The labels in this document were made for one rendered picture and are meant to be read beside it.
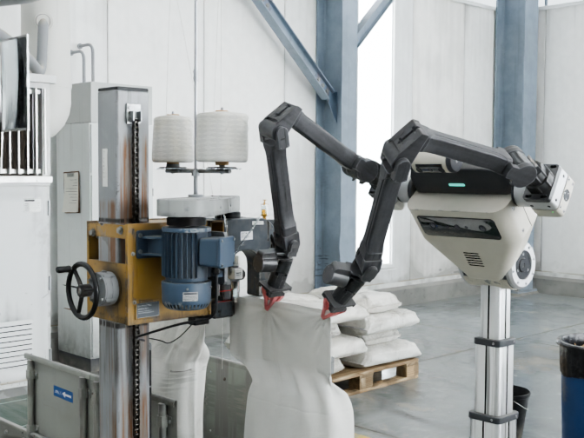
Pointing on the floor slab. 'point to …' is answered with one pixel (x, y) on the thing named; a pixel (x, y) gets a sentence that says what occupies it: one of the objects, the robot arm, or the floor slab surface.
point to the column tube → (122, 349)
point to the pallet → (360, 377)
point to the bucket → (520, 407)
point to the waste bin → (572, 384)
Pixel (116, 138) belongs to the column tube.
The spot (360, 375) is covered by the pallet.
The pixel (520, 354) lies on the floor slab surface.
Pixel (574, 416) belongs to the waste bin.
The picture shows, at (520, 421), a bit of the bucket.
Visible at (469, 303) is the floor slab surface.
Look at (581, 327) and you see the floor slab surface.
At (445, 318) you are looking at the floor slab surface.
